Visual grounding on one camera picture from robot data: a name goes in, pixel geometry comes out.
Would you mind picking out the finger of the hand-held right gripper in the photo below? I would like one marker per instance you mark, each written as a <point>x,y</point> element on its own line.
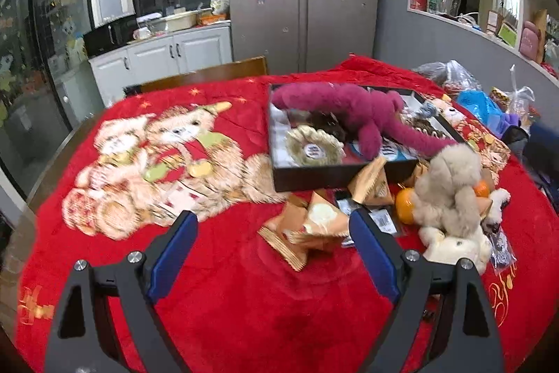
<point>543,137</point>

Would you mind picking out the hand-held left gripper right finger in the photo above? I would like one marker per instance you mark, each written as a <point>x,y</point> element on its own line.
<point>375,259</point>

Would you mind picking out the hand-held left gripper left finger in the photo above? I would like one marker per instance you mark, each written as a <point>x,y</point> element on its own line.
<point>172,257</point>

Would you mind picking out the tan triangular snack packet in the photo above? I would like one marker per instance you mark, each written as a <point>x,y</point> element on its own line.
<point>325,220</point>
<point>284,235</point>
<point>371,180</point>

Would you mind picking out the black shallow box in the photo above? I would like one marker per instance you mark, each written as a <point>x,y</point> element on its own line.
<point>305,172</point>

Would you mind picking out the brown white fuzzy hair claw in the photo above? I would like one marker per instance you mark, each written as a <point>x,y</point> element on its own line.
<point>430,132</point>

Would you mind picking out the blue fuzzy scrunchie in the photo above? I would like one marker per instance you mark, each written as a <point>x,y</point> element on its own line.
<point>430,107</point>

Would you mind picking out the round gold-rimmed cookie pack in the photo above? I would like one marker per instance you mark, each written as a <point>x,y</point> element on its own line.
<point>312,145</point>

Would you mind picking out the brown crochet scrunchie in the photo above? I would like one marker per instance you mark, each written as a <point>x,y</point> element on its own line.
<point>323,121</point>

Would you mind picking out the pink plush toy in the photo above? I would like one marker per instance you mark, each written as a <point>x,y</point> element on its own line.
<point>349,102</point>

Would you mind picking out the black grey cloth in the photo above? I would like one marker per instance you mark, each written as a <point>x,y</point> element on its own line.
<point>515,139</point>

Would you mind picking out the purple cloth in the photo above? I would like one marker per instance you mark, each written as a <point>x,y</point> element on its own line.
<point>511,121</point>

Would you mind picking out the clear packet with black print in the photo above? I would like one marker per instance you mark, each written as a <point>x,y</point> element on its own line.
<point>502,246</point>
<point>382,220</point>

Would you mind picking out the clear bag of bread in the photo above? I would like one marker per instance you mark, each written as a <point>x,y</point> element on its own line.
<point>522,102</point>

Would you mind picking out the jar with patterned lid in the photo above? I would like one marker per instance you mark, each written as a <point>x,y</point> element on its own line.
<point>498,97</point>

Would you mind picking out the orange mandarin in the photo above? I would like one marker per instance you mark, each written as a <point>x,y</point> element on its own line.
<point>406,204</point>
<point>481,189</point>

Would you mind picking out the blue plastic bag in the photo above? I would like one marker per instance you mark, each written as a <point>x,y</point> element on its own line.
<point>478,106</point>

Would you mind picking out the white plush toy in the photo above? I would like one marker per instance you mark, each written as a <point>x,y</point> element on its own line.
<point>454,246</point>

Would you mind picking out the red printed blanket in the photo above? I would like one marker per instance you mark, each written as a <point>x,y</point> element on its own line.
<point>244,312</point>

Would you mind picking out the beige fluffy plush toy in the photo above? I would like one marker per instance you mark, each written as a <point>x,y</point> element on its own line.
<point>450,180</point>

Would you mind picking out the blue white packet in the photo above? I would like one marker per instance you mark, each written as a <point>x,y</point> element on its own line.
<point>395,153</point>

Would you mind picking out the green label box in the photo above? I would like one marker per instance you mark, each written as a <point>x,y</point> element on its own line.
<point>507,34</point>

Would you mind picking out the clear plastic bag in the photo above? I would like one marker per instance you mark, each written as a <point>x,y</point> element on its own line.
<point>445,76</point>

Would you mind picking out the wooden chair back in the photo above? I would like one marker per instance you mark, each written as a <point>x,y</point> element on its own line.
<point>209,73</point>

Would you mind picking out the white kitchen cabinet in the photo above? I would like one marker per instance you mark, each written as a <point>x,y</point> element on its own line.
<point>192,47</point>

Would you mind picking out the white mug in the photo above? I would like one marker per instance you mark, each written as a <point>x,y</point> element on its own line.
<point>141,34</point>

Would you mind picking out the black microwave oven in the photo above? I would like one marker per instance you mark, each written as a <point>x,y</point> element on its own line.
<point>105,38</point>

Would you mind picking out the white basin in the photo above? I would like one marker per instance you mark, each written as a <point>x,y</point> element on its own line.
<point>181,21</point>

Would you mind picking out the glass sliding door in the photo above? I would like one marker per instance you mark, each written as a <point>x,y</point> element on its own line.
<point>43,49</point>

